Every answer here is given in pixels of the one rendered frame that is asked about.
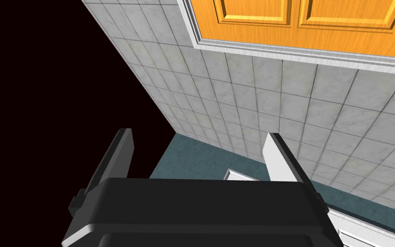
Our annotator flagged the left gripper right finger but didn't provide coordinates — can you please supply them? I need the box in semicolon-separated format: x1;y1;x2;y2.
262;133;312;189

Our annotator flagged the white cabinet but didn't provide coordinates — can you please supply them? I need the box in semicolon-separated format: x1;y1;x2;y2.
223;169;395;247

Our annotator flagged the orange wooden door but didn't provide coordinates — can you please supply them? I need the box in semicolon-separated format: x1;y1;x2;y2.
190;0;395;60

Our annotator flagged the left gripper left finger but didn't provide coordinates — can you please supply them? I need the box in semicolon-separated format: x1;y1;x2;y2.
84;128;135;195

